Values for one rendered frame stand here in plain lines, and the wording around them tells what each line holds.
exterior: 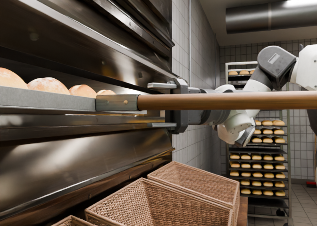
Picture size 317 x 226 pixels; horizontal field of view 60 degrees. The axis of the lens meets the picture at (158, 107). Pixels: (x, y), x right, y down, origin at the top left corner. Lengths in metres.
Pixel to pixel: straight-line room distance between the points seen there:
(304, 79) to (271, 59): 0.14
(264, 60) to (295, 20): 2.61
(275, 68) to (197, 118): 0.47
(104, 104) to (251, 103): 0.28
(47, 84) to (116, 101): 0.13
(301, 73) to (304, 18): 2.67
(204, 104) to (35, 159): 0.56
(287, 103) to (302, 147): 5.09
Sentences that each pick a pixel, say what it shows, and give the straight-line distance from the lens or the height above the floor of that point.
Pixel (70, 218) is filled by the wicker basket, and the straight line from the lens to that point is 0.99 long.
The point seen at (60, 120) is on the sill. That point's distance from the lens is 0.94.
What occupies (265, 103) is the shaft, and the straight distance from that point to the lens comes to 0.49.
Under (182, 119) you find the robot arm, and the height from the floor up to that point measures 1.16.
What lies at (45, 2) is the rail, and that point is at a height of 1.43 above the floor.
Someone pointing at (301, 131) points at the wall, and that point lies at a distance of 5.55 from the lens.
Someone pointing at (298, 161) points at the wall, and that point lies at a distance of 5.59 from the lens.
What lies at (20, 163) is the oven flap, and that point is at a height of 1.04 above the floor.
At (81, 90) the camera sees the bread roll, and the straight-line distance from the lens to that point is 0.57.
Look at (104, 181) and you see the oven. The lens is 1.20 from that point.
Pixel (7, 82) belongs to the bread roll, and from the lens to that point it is 0.42.
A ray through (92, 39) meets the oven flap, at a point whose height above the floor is 1.40.
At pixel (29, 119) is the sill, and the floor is 1.16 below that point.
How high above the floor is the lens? 1.17
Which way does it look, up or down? 2 degrees up
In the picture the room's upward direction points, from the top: straight up
